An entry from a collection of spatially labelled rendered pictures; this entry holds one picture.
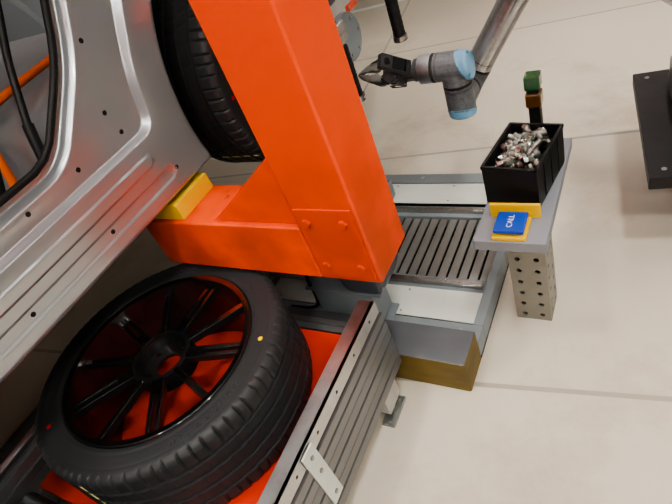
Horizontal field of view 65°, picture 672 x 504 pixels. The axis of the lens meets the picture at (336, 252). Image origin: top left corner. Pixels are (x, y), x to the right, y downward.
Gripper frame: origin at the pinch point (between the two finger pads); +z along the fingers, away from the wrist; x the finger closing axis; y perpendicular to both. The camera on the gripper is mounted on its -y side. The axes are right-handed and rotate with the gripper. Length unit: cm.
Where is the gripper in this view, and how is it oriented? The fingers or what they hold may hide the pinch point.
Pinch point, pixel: (360, 74)
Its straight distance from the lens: 187.5
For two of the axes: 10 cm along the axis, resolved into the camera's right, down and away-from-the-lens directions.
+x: 0.6, -10.0, -0.2
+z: -8.6, -0.6, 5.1
